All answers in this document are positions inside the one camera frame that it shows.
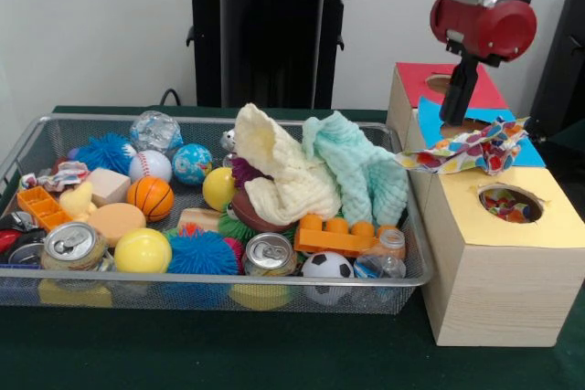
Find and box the dark green side table cloth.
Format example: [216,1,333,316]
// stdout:
[550,122,585,147]

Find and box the blue and green globe ball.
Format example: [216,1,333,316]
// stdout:
[172,142,214,186]

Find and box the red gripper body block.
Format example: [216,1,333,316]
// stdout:
[429,0,538,67]

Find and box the orange toy basketball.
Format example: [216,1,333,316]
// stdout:
[126,175,176,222]

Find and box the shallow wire mesh bin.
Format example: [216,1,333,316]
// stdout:
[0,113,434,316]

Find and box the yellow smooth ball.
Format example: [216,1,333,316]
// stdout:
[113,228,174,275]

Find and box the cream waffle cloth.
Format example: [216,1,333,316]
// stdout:
[231,102,343,226]

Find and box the wooden box with three holes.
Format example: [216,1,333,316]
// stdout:
[386,62,585,348]

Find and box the orange toy building block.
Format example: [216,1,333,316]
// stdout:
[294,215,406,258]

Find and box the white toy baseball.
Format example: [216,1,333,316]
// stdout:
[128,150,174,184]

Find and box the thin black looped cable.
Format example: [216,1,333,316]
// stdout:
[159,88,182,108]

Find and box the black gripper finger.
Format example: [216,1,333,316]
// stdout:
[438,56,467,125]
[456,55,481,127]

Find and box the black and white soccer ball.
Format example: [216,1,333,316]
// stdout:
[301,250,356,305]

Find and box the light teal waffle cloth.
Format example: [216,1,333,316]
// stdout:
[302,111,410,227]

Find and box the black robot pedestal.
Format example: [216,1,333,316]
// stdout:
[176,0,367,111]

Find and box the blue spiky rubber ball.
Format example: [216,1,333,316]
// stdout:
[166,225,242,278]
[68,133,138,173]

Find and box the black upright panel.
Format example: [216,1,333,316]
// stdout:
[527,0,585,138]

